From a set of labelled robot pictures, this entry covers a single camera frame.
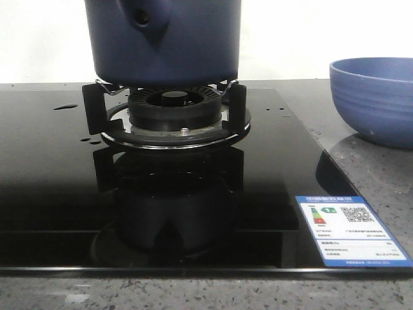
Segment black gas burner head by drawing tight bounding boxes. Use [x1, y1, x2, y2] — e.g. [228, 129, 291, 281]
[128, 87, 222, 131]

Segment black metal pot support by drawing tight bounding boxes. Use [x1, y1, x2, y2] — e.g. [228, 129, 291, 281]
[82, 80, 251, 150]

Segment black glass gas cooktop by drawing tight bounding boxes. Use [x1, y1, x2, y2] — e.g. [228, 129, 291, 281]
[1, 88, 412, 279]

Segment light blue ribbed bowl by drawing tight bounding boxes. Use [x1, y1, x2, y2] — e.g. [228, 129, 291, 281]
[329, 57, 412, 149]

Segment dark blue cooking pot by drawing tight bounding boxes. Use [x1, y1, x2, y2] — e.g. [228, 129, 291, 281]
[85, 0, 241, 87]

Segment blue energy efficiency label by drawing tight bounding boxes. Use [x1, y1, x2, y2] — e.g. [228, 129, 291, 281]
[296, 196, 412, 268]

